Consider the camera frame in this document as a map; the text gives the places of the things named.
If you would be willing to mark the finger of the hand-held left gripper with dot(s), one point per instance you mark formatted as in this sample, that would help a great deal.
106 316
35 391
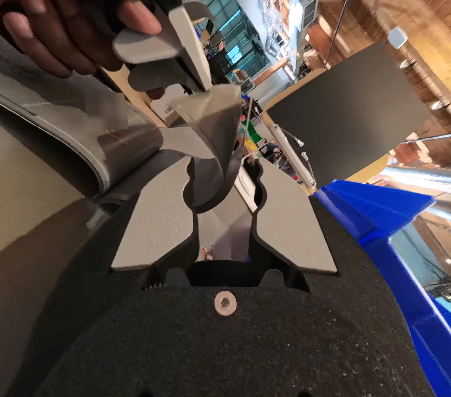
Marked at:
148 46
155 74

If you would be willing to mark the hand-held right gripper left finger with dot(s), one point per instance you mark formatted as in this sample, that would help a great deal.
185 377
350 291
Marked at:
155 228

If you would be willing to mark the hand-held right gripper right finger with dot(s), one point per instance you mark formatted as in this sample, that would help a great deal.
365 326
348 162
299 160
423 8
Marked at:
292 228

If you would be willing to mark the grey instruction booklet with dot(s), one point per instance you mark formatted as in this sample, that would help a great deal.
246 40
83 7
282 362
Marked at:
45 104

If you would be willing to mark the grey desk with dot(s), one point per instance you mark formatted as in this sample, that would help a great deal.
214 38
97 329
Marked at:
28 175

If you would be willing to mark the person's left hand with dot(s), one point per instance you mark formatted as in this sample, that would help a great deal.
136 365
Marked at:
53 16

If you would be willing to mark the stack of blue plastic bins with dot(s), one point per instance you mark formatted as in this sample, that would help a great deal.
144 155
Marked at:
370 206

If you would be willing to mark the green plastic bin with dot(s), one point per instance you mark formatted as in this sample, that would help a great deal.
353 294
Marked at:
251 129

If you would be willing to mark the black ceiling pipe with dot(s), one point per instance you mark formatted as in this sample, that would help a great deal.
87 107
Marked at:
347 4

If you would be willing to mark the long silver spiral duct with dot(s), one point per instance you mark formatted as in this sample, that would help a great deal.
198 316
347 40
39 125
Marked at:
422 175

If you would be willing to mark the white wall speaker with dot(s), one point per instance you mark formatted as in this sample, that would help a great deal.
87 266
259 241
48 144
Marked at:
398 37

